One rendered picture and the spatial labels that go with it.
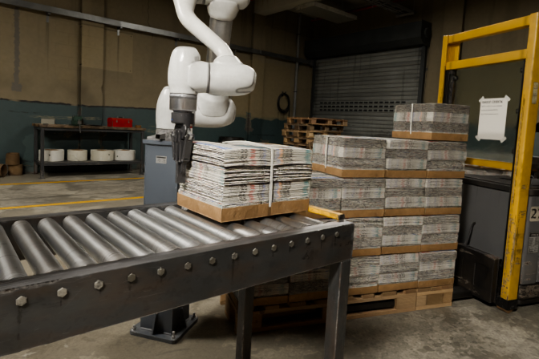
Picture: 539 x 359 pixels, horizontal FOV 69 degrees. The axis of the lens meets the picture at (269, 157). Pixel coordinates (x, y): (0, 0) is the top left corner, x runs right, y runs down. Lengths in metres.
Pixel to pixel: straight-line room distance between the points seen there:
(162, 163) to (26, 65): 6.42
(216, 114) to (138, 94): 6.79
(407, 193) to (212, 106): 1.27
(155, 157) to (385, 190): 1.30
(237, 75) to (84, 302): 0.80
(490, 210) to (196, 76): 2.41
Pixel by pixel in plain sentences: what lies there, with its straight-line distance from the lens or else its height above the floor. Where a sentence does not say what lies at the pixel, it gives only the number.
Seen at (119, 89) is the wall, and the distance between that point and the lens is 8.61.
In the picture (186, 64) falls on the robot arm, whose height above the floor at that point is 1.28.
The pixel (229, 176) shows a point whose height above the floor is 0.94.
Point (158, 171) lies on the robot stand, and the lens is 2.02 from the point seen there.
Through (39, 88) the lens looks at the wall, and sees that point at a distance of 8.25.
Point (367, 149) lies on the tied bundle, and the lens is 2.29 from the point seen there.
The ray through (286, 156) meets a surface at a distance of 1.32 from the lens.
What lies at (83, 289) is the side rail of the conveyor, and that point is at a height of 0.77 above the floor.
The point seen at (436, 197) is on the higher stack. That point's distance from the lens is 2.63.
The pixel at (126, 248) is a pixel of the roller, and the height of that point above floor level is 0.79.
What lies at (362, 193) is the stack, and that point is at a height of 0.74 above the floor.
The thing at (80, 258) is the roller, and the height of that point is 0.80.
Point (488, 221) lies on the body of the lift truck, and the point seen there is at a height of 0.51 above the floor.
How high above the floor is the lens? 1.11
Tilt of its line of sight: 5 degrees down
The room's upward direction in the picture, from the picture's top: 3 degrees clockwise
